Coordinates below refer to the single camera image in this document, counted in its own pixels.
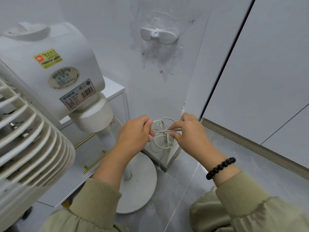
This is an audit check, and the person's right hand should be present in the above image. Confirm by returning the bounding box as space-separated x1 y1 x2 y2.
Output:
168 112 226 171

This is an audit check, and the person's left hand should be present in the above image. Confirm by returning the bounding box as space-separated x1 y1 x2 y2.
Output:
111 115 156 165

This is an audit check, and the white power cable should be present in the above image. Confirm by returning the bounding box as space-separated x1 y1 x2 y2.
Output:
113 116 182 167

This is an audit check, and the white nightstand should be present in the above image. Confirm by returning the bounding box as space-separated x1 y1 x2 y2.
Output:
37 76 130 208

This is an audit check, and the white fan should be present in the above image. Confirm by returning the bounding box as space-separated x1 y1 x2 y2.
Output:
0 21 157 232

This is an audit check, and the person's right forearm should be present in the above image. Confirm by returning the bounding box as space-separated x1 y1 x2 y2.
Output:
213 166 309 232

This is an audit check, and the person's left forearm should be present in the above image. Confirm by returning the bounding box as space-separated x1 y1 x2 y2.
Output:
69 152 130 232

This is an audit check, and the person's right leg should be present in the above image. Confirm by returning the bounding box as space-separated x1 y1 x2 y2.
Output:
189 188 233 232

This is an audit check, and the white wardrobe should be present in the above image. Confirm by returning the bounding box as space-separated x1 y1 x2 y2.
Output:
200 0 309 179

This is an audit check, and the black bead bracelet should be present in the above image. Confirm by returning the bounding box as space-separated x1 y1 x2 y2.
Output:
206 157 237 180

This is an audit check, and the gold drawer handle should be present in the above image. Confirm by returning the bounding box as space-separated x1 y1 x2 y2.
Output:
83 150 108 174
74 133 96 150

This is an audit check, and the white wall hook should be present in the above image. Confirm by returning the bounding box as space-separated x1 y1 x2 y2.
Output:
140 24 180 45

